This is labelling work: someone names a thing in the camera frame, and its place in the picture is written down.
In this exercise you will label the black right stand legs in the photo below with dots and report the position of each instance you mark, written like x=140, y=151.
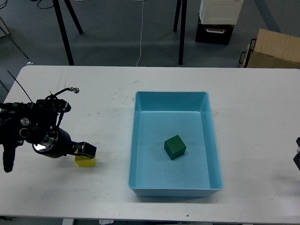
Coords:
x=180, y=13

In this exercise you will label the yellow cube block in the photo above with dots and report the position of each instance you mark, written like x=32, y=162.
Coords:
x=85, y=159

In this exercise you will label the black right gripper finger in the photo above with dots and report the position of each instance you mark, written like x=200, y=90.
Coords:
x=296, y=158

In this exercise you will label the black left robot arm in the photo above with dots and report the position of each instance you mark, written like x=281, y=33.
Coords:
x=38, y=123

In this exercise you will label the grey chair frame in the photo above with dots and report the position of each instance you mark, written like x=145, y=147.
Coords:
x=12, y=58

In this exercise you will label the black storage box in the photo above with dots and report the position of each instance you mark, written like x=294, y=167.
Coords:
x=214, y=33

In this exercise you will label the white storage box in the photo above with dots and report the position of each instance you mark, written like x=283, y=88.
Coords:
x=217, y=12

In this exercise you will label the green cube block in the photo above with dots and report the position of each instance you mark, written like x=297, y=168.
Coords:
x=174, y=147

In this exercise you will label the light blue plastic bin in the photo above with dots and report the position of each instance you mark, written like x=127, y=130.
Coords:
x=158, y=116

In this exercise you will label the black metal cart handle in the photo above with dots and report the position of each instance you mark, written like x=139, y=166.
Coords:
x=245, y=55

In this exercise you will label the brown cardboard box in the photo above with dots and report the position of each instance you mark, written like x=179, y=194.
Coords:
x=275, y=50

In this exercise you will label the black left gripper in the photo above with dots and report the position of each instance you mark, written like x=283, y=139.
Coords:
x=57, y=143

